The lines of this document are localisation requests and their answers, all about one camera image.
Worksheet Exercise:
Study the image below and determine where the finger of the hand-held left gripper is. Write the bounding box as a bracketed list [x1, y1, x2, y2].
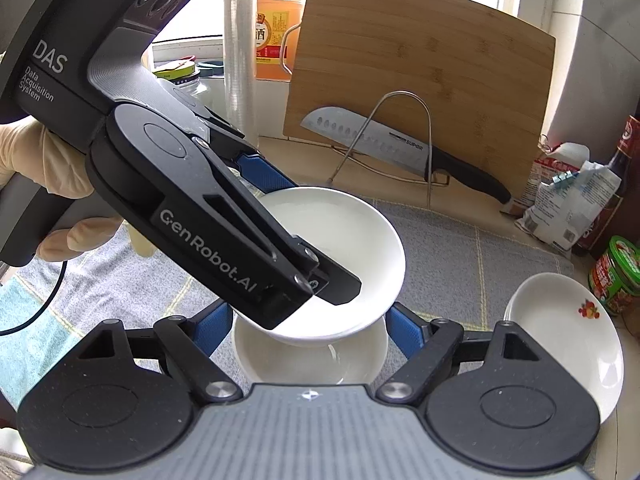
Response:
[206, 116, 297, 196]
[149, 141, 363, 332]

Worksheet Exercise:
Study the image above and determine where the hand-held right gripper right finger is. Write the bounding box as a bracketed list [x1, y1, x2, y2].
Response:
[375, 303, 545, 404]

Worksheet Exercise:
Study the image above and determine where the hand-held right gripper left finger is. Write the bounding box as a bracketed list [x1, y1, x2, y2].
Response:
[75, 302, 242, 404]

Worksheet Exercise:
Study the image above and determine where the white fruit-print plate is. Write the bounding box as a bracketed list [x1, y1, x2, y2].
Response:
[502, 272, 626, 426]

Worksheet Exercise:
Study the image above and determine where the person's left hand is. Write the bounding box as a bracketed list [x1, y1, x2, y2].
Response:
[0, 119, 124, 262]

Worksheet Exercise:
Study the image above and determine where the grey and teal dish towel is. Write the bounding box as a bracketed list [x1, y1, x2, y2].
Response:
[0, 195, 606, 411]

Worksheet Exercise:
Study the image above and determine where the glass jar yellow-green lid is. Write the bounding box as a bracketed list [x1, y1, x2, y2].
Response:
[155, 60, 211, 106]

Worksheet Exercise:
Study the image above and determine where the window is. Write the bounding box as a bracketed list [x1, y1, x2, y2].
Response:
[150, 0, 556, 68]

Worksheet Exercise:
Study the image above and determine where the tall plastic wrap roll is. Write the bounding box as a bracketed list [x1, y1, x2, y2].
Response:
[223, 0, 261, 148]

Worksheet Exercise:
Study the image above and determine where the orange cooking oil bottle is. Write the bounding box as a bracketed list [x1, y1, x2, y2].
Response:
[255, 0, 306, 81]

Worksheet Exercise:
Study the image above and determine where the white crumpled food bag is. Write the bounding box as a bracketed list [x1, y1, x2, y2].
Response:
[515, 160, 623, 256]

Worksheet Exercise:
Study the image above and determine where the bamboo cutting board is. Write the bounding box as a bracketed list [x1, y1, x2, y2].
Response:
[282, 0, 557, 196]

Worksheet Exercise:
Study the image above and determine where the green-lid sauce jar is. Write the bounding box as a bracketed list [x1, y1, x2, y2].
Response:
[589, 236, 640, 317]

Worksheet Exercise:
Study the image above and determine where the white bag red print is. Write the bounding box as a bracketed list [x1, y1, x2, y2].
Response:
[530, 141, 592, 211]

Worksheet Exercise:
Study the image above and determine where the dark soy sauce bottle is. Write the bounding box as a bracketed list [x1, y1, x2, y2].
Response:
[572, 114, 640, 260]

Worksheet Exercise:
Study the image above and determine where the black-handled chef's knife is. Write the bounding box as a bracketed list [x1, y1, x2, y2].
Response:
[301, 106, 513, 206]

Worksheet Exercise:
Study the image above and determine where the metal wire rack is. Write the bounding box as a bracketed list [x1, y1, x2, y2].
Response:
[327, 91, 451, 208]

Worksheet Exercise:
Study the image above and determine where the black cable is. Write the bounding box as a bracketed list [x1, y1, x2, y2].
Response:
[0, 259, 66, 336]

